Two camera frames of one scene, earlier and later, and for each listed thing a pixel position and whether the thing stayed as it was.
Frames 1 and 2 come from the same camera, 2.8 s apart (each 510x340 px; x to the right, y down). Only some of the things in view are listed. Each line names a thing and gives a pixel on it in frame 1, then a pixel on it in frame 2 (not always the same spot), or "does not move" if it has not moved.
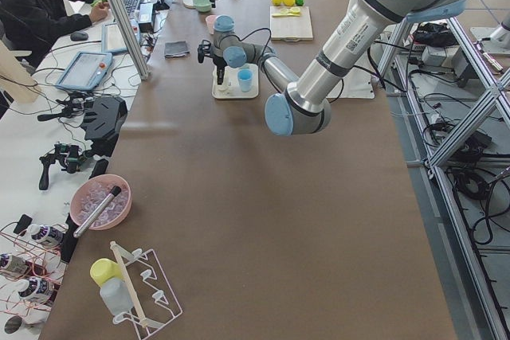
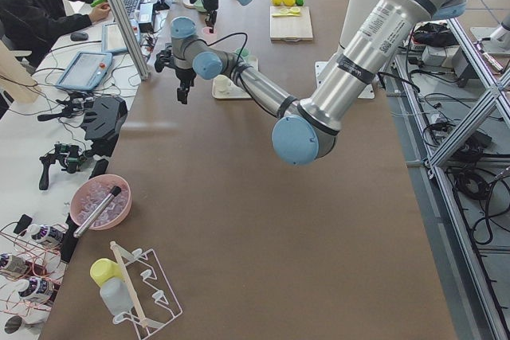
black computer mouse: [79, 36] does not move
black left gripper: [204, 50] -> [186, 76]
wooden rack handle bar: [142, 319] does not move
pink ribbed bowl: [89, 194] does not move
